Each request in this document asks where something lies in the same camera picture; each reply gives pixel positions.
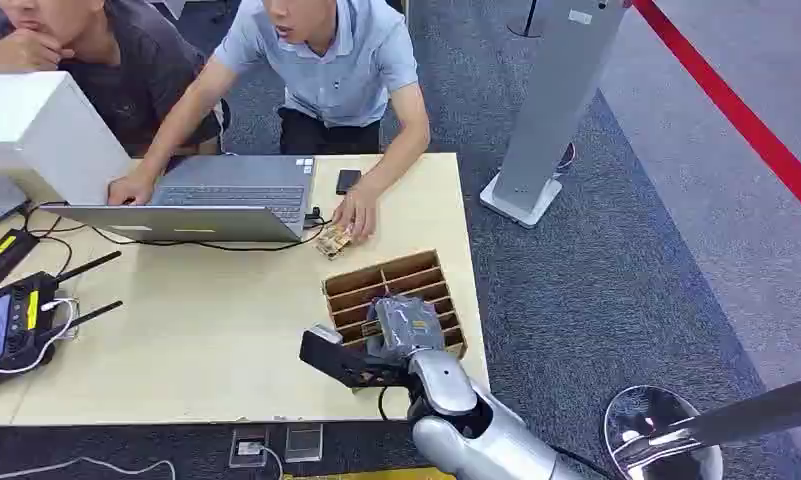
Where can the black smartphone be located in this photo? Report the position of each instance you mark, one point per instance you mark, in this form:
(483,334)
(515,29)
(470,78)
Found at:
(348,181)

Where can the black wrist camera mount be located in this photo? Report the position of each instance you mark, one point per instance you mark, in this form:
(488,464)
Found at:
(347,366)

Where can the grey laptop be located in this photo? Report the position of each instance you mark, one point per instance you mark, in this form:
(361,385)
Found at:
(228,192)

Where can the grey kiosk stand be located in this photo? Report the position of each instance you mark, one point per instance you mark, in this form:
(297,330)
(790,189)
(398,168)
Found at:
(559,86)

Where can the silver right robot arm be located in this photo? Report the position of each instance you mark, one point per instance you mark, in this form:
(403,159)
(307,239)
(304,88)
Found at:
(466,424)

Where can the grey floor socket plate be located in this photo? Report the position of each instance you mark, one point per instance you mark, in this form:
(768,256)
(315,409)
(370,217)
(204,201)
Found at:
(304,442)

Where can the floor socket with plug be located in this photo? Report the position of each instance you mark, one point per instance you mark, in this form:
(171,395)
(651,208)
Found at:
(248,448)

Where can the person in light shirt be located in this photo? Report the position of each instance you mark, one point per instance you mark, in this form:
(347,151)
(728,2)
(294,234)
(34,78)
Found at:
(337,66)

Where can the chrome stanchion post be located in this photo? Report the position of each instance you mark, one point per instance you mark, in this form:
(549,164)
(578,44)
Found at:
(665,437)

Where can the wooden card sorting box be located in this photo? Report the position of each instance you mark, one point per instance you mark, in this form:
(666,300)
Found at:
(387,278)

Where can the person in dark shirt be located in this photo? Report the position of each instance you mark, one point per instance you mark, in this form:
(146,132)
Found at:
(135,73)

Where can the black device with yellow label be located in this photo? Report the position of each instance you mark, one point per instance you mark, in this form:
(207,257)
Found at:
(6,254)

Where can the red barrier belt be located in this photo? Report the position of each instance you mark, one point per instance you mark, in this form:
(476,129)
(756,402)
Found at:
(738,112)

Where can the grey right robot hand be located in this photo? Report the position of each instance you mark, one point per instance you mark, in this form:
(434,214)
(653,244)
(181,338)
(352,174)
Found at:
(406,328)

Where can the white box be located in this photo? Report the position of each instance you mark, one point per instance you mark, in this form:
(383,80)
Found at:
(36,132)

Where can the black remote controller with antennas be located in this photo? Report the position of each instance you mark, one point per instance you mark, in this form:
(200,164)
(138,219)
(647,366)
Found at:
(19,318)

